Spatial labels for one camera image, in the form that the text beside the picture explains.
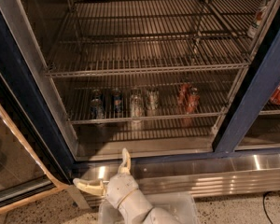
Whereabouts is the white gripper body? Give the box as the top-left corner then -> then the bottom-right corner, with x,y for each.
105,174 -> 139,208

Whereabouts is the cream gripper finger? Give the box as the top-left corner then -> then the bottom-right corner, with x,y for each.
118,148 -> 131,175
73,178 -> 105,196

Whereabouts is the blue pepsi can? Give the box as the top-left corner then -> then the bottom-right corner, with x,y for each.
91,89 -> 103,100
91,99 -> 105,119
112,89 -> 122,113

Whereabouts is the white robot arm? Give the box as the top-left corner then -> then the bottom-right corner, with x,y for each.
73,148 -> 180,224

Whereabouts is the front silver soda can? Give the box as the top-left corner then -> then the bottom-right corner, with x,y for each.
130,95 -> 144,118

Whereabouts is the silver soda can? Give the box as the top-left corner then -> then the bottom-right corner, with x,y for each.
130,95 -> 144,118
146,87 -> 159,110

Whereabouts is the open glass fridge door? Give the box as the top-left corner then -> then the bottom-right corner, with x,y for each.
0,59 -> 69,217

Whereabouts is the rear silver soda can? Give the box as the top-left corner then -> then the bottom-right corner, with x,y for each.
146,87 -> 159,110

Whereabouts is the rear red soda can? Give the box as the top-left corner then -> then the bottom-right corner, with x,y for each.
177,83 -> 190,105

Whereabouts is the red soda can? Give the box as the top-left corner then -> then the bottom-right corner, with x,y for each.
186,87 -> 200,114
177,83 -> 190,105

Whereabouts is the front red soda can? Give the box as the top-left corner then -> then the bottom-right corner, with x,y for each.
186,87 -> 200,114

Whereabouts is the white bottle on shelf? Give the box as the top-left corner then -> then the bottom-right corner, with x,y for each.
247,0 -> 272,38

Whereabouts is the clear plastic bin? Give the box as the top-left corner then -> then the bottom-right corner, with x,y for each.
98,192 -> 201,224

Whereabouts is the bottom wire fridge shelf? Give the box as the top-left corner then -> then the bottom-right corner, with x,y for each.
67,71 -> 235,125

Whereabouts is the wire fridge shelf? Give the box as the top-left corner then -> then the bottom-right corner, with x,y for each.
67,71 -> 235,125
73,0 -> 261,39
45,33 -> 251,78

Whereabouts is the middle wire fridge shelf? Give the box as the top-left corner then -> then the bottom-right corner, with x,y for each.
45,33 -> 251,78

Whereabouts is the black cable on floor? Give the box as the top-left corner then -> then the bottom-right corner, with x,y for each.
262,189 -> 280,224

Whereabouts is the upper wire fridge shelf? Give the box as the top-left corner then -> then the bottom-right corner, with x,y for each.
73,0 -> 261,39

